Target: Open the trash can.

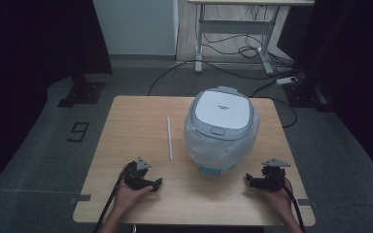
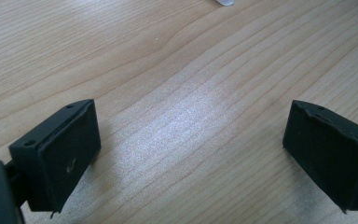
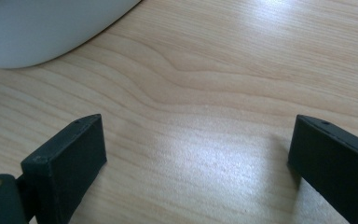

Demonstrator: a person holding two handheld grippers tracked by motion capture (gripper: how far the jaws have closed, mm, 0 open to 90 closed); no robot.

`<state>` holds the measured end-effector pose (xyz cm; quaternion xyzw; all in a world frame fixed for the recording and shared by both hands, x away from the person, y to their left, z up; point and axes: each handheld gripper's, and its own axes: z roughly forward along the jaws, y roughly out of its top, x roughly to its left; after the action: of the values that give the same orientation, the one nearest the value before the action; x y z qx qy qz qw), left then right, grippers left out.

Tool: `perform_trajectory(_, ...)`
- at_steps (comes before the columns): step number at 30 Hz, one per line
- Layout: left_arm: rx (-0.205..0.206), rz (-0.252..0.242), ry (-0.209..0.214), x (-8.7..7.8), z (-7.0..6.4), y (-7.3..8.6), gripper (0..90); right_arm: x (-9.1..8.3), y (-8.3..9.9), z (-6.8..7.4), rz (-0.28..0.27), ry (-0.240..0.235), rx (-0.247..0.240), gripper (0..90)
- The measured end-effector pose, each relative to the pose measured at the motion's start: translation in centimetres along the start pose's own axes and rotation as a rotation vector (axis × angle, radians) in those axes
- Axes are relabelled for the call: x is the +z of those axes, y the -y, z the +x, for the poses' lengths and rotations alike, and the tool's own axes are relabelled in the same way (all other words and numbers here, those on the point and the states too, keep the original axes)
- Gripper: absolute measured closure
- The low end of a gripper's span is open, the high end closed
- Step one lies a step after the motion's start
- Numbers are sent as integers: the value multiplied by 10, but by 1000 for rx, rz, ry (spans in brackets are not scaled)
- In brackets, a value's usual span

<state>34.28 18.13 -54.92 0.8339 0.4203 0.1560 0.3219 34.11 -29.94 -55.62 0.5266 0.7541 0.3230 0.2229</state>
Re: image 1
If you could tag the dark curtain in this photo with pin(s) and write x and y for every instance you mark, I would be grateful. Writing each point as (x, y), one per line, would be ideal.
(353, 48)
(29, 48)

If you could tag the pale partition panel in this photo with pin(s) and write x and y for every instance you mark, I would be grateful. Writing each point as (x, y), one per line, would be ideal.
(136, 26)

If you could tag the white metal frame desk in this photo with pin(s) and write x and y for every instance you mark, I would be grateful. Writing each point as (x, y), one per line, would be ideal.
(236, 26)

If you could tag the white power strip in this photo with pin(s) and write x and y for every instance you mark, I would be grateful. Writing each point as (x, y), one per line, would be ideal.
(286, 80)

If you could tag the person's left hand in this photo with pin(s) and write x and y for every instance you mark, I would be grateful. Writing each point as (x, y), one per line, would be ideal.
(126, 197)

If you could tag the white rice cooker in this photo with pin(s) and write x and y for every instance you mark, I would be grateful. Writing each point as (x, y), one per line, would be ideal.
(221, 110)

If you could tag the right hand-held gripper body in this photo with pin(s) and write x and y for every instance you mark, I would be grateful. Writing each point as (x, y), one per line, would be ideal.
(273, 181)

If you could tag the white straw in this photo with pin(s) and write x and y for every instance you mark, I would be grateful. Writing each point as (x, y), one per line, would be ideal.
(170, 139)

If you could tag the clear plastic bin liner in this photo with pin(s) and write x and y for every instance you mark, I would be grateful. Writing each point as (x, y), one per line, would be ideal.
(207, 149)

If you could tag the person's right hand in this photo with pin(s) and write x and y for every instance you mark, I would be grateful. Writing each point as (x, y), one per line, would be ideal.
(281, 200)

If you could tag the black stand base plate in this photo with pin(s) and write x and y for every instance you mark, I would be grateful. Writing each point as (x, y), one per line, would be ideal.
(304, 97)
(82, 92)

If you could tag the grey tape strip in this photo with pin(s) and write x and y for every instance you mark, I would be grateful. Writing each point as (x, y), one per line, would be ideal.
(306, 203)
(81, 198)

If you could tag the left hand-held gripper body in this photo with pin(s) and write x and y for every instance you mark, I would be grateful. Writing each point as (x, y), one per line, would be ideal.
(135, 176)

